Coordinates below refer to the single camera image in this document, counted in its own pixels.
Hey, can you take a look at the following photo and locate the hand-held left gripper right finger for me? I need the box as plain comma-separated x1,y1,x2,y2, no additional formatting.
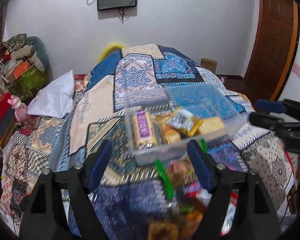
187,139,282,240

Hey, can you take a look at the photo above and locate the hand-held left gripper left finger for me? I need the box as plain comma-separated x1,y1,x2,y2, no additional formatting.
19,139,113,240

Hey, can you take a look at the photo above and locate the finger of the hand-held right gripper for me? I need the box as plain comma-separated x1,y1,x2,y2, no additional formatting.
248,112,287,132
254,99,288,113

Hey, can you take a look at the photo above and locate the green snack stick packet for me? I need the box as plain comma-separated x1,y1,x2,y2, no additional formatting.
154,160,176,200

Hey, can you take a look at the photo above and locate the pile of snack packets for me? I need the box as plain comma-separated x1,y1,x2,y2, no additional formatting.
147,140,240,240

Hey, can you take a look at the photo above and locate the plain cracker packet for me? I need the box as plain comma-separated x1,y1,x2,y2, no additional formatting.
197,116,228,136

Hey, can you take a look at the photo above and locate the orange snack packet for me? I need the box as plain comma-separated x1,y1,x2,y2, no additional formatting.
159,120,181,143

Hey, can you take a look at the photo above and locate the yellow and silver snack packet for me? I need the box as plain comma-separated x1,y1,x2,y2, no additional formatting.
165,107,203,137

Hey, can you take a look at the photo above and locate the clear plastic container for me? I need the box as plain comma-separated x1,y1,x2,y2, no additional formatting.
124,84,248,166

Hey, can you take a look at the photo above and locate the purple label cracker packet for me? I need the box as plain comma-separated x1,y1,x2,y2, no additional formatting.
131,109,158,151

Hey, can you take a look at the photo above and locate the patchwork printed blanket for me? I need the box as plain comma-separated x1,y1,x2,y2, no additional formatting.
0,44,296,238

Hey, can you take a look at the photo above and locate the brown wooden door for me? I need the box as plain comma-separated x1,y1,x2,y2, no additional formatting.
239,0,300,102

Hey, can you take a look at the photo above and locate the cardboard box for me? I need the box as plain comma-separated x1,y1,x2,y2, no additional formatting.
200,58,218,75

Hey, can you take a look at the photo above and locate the white pillow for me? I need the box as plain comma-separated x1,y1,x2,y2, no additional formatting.
27,70,76,118

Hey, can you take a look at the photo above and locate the pink toy figure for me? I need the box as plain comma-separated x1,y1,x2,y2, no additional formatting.
7,95,33,126

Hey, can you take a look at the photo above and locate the green patterned box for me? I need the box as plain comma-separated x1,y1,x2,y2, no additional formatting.
7,65,48,98

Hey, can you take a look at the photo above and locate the red box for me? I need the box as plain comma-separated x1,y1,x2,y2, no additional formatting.
0,92,13,128

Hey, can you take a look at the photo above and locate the yellow plastic object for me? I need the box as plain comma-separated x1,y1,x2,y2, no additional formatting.
98,42,127,62

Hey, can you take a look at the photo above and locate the orange box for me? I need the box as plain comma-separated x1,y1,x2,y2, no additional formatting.
4,60,31,81

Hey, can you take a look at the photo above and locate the grey plush toy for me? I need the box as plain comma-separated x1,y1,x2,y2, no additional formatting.
2,44,45,73

